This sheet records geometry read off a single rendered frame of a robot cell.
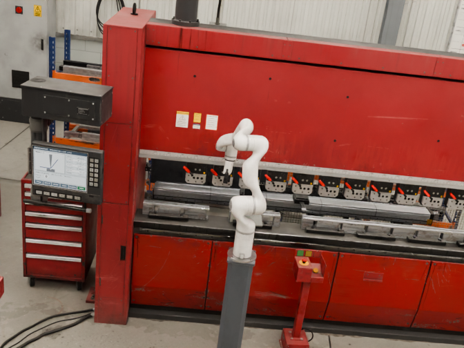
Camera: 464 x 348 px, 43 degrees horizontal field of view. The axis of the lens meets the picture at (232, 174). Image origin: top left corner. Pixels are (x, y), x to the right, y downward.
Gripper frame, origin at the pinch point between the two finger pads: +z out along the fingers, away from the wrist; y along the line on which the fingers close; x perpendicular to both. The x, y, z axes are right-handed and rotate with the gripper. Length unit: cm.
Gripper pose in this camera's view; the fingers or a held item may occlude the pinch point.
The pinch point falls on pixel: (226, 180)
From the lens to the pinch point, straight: 416.7
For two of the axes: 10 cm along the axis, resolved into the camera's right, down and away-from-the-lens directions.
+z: -1.6, 9.5, 2.5
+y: -1.8, 2.2, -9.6
